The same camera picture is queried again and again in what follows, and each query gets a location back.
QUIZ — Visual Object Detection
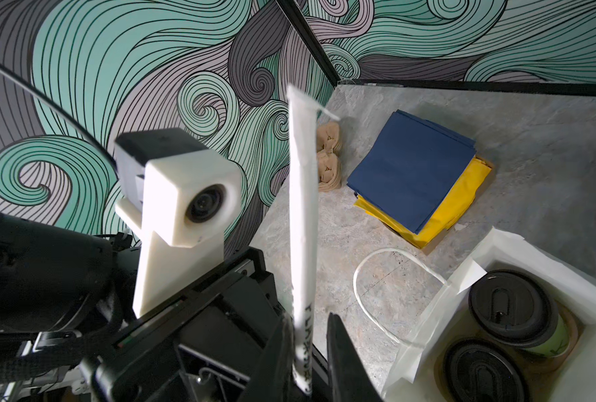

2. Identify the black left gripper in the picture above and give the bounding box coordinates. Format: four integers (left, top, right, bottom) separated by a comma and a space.
0, 213, 283, 401

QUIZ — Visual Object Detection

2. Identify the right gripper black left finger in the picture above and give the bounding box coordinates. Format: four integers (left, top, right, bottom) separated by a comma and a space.
239, 313, 293, 402

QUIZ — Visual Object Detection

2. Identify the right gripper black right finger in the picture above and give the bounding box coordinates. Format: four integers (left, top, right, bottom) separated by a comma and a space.
326, 313, 383, 402

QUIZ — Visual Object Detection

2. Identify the green paper coffee cup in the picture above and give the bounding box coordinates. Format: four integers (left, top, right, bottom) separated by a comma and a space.
522, 310, 571, 358

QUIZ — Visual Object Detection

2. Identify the white paper takeout bag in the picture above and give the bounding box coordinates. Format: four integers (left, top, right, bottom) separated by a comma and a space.
381, 229, 596, 401

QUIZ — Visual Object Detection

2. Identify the white straw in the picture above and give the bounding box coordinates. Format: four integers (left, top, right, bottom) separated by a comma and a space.
286, 85, 326, 397

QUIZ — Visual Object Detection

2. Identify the navy blue napkin stack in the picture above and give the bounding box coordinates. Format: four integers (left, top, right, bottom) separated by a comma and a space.
347, 110, 477, 234

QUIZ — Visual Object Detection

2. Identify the brown pulp cup carrier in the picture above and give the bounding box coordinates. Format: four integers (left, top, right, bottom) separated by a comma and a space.
316, 122, 342, 193

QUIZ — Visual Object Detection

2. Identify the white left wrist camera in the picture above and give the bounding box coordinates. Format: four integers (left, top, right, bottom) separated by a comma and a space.
115, 128, 243, 318

